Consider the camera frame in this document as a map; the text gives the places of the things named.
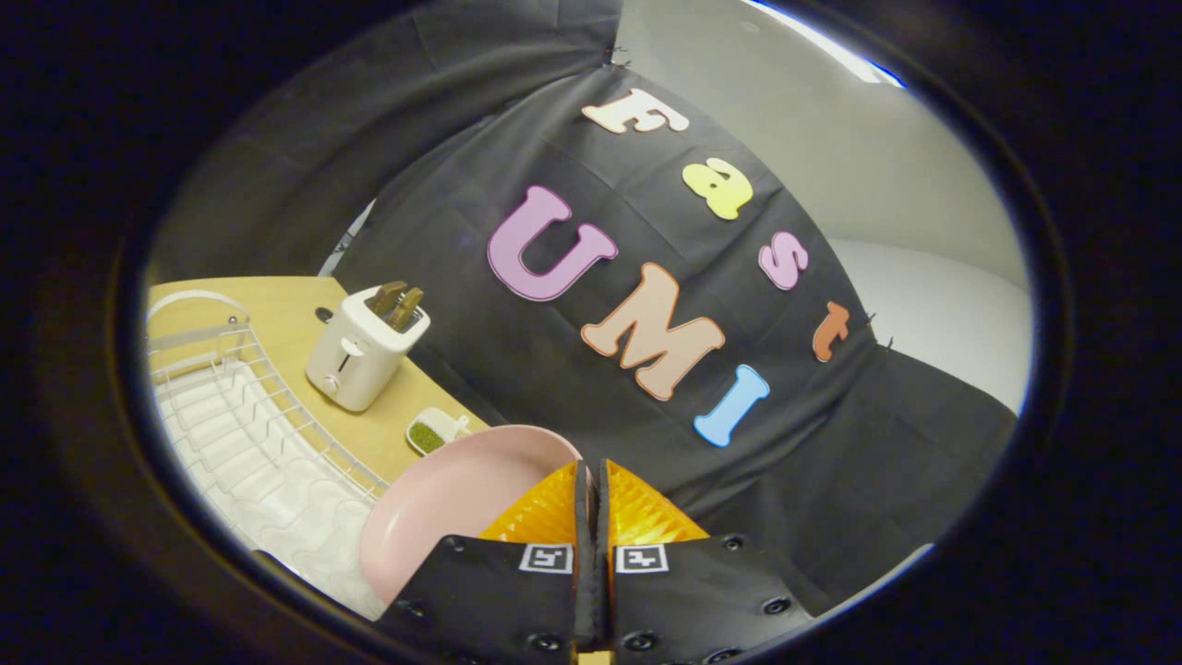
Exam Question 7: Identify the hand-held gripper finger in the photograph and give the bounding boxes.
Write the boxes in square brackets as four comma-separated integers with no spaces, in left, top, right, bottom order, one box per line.
[377,461,599,659]
[595,459,815,665]

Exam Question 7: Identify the pink plate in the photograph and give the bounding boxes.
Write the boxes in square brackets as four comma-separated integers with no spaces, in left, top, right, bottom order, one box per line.
[359,425,584,605]

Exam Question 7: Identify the white wire dish rack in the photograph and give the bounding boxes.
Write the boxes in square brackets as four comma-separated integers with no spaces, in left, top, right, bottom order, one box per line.
[146,290,392,500]

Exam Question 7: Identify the small white dish green contents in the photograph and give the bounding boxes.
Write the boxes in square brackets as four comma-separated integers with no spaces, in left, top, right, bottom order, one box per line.
[406,407,471,457]

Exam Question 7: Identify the black backdrop cloth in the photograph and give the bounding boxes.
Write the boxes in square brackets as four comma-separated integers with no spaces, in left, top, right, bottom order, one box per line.
[148,0,1019,611]

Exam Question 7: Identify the white toaster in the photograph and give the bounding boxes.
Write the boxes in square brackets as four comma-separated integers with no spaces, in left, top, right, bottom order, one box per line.
[306,285,432,413]

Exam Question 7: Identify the white drainer tray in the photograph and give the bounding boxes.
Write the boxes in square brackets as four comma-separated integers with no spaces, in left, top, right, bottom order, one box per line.
[153,360,389,621]

